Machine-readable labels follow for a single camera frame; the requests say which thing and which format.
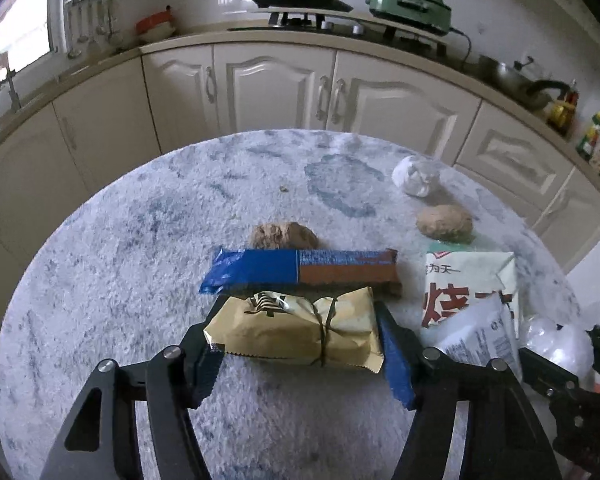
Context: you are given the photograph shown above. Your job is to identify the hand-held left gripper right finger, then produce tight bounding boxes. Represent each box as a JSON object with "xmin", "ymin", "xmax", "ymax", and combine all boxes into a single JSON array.
[{"xmin": 377, "ymin": 302, "xmax": 563, "ymax": 480}]

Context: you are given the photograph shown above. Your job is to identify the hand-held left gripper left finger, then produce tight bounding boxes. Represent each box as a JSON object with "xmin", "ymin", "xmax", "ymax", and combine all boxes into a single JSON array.
[{"xmin": 40, "ymin": 305, "xmax": 231, "ymax": 480}]

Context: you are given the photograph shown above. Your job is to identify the clear plastic bag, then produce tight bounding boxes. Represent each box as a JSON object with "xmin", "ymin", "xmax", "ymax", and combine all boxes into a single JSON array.
[{"xmin": 522, "ymin": 316, "xmax": 598, "ymax": 391}]

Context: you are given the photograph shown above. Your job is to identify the gold snack wrapper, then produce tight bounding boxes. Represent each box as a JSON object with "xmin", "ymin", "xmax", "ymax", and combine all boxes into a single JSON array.
[{"xmin": 202, "ymin": 287, "xmax": 386, "ymax": 373}]

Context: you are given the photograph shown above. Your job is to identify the white plastic packet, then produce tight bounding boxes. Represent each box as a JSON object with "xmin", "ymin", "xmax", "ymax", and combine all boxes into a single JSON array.
[{"xmin": 435, "ymin": 292, "xmax": 523, "ymax": 377}]

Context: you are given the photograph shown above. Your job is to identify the white packet with red print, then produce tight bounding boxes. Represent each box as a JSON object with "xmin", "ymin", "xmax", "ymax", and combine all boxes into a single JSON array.
[{"xmin": 420, "ymin": 242, "xmax": 521, "ymax": 333}]

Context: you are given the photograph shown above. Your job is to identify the blue and brown biscuit wrapper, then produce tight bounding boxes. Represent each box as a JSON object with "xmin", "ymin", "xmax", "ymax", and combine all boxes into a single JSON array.
[{"xmin": 200, "ymin": 246, "xmax": 403, "ymax": 302}]

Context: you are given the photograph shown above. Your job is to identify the white crumpled tissue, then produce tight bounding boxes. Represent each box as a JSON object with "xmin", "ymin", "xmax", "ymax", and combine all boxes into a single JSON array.
[{"xmin": 391, "ymin": 155, "xmax": 441, "ymax": 197}]

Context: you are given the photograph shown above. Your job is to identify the dark sauce bottle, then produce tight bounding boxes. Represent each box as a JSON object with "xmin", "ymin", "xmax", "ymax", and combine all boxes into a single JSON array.
[{"xmin": 547, "ymin": 80, "xmax": 581, "ymax": 133}]

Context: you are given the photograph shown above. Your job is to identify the cream kitchen base cabinet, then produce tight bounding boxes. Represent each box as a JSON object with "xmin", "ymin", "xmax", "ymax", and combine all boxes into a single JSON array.
[{"xmin": 0, "ymin": 27, "xmax": 600, "ymax": 361}]

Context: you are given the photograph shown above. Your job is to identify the red and white bowls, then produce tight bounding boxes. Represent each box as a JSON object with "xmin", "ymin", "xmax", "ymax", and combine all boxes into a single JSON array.
[{"xmin": 135, "ymin": 6, "xmax": 177, "ymax": 43}]

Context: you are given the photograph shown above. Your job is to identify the black gas stove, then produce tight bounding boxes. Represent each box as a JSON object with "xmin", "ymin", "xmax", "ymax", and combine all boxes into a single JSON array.
[{"xmin": 227, "ymin": 7, "xmax": 396, "ymax": 41}]

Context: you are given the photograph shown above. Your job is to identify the green electric grill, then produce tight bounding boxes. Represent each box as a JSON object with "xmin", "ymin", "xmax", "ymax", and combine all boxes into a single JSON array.
[{"xmin": 365, "ymin": 0, "xmax": 453, "ymax": 37}]

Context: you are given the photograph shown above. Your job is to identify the row of hanging utensils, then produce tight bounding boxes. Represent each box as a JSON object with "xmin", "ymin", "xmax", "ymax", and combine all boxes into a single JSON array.
[{"xmin": 66, "ymin": 0, "xmax": 123, "ymax": 58}]

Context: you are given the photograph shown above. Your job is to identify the black griddle pan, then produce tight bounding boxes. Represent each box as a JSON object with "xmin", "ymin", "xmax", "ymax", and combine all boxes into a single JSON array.
[{"xmin": 250, "ymin": 0, "xmax": 353, "ymax": 13}]

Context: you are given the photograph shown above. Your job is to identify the kitchen window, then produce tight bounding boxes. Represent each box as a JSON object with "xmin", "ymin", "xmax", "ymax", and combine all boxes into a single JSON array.
[{"xmin": 0, "ymin": 0, "xmax": 61, "ymax": 106}]

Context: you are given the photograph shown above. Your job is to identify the steel pot with black handle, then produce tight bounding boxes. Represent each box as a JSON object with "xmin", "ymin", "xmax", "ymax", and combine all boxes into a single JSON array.
[{"xmin": 480, "ymin": 55, "xmax": 571, "ymax": 113}]

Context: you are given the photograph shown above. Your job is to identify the black power cable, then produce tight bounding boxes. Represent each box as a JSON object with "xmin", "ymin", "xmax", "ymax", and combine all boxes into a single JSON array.
[{"xmin": 447, "ymin": 27, "xmax": 473, "ymax": 68}]

